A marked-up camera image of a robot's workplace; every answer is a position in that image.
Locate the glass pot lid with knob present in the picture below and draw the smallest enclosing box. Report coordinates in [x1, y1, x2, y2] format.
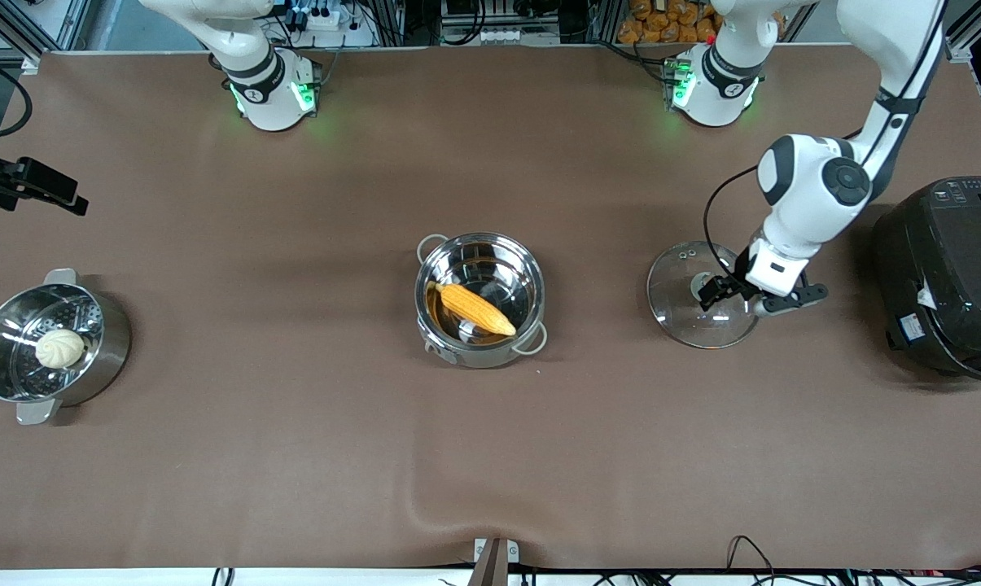
[647, 241, 762, 350]

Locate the yellow corn cob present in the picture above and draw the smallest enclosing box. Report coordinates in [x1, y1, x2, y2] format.
[433, 282, 517, 338]

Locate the steel steamer pot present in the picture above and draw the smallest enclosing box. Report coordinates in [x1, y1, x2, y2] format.
[0, 269, 133, 426]

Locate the white steamed bun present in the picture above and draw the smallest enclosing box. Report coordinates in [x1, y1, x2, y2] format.
[34, 328, 86, 370]

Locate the black rice cooker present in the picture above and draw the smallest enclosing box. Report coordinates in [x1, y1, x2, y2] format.
[870, 176, 981, 385]

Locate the bag of orange buns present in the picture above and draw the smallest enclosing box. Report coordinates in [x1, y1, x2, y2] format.
[618, 0, 786, 44]

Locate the white power strip with plugs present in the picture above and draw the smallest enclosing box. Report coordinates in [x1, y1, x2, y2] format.
[288, 0, 379, 47]

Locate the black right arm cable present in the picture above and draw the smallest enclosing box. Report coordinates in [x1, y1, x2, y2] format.
[0, 47, 33, 139]

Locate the aluminium frame profile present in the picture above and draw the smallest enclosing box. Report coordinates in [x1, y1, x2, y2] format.
[944, 0, 981, 164]
[0, 0, 92, 76]

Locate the steel pot with loop handles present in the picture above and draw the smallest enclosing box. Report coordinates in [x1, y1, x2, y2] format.
[414, 232, 550, 369]

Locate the black looped cable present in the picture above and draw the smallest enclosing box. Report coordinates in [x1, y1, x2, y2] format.
[726, 535, 777, 577]

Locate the metal table edge bracket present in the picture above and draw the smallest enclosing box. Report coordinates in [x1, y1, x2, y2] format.
[473, 537, 520, 586]

